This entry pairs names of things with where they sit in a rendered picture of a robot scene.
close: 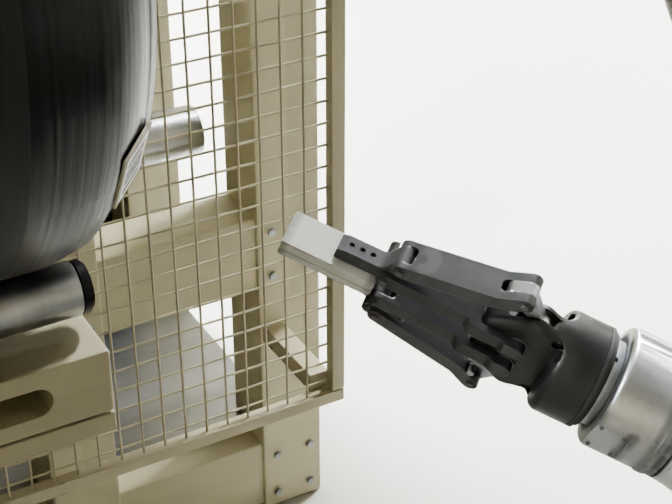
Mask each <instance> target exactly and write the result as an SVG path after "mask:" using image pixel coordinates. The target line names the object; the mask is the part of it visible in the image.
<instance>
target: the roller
mask: <svg viewBox="0 0 672 504"><path fill-rule="evenodd" d="M94 306H95V292H94V287H93V283H92V280H91V277H90V274H89V272H88V270H87V268H86V266H85V265H84V263H83V262H81V261H79V260H78V259H76V258H75V259H71V260H68V261H62V262H58V263H54V264H53V265H51V266H49V267H47V268H45V269H43V270H39V271H35V272H32V273H28V274H24V275H20V276H17V277H13V278H9V279H6V280H2V281H0V339H2V338H5V337H9V336H12V335H16V334H19V333H23V332H26V331H30V330H33V329H37V328H40V327H44V326H47V325H50V324H54V323H57V322H61V321H64V320H68V319H71V318H75V317H78V316H81V315H82V314H86V313H90V312H91V311H92V309H93V307H94Z"/></svg>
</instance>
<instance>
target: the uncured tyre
mask: <svg viewBox="0 0 672 504"><path fill-rule="evenodd" d="M156 57H157V3H156V0H0V281H2V280H6V279H9V278H13V277H17V276H20V275H24V274H28V273H32V272H35V271H39V270H43V269H45V268H47V267H49V266H51V265H53V264H54V263H56V262H58V261H59V260H61V259H63V258H64V257H66V256H68V255H69V254H71V253H73V252H74V251H76V250H78V249H79V248H81V247H83V246H84V245H86V244H87V243H88V242H90V241H91V240H92V239H93V237H94V236H95V235H96V234H97V232H98V231H99V229H100V227H101V226H102V224H103V222H104V221H105V219H106V217H107V216H108V214H109V212H110V211H111V209H112V206H113V202H114V198H115V194H116V190H117V185H118V181H119V177H120V173H121V169H122V165H123V161H124V159H125V158H126V156H127V154H128V153H129V151H130V150H131V148H132V146H133V145H134V143H135V142H136V140H137V138H138V137H139V135H140V134H141V132H142V130H143V129H144V127H145V125H146V124H147V122H148V121H149V120H150V118H151V112H152V105H153V97H154V87H155V75H156Z"/></svg>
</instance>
